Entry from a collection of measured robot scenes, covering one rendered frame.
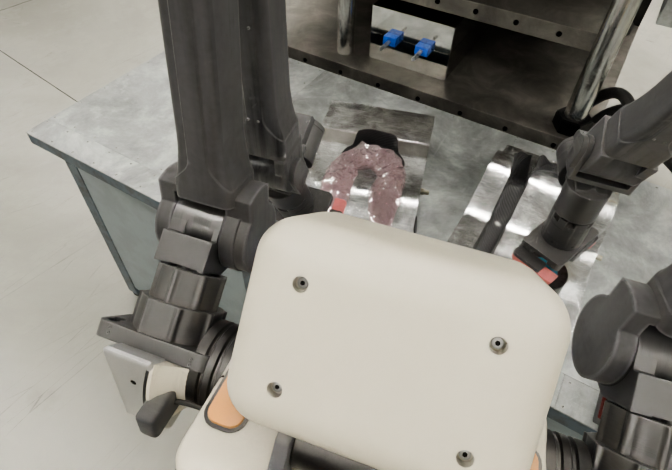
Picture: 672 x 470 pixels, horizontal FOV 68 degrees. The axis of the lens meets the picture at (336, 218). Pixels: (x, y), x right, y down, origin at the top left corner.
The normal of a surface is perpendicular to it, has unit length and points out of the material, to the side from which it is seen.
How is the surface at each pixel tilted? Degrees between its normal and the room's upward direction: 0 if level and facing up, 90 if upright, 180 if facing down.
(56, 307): 0
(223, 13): 90
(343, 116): 0
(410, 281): 25
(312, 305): 48
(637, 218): 0
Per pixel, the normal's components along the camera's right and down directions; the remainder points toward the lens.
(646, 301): 0.16, -0.69
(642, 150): -0.28, 0.90
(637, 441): -0.65, -0.24
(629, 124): -0.95, -0.29
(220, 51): 0.92, 0.29
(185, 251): -0.18, -0.13
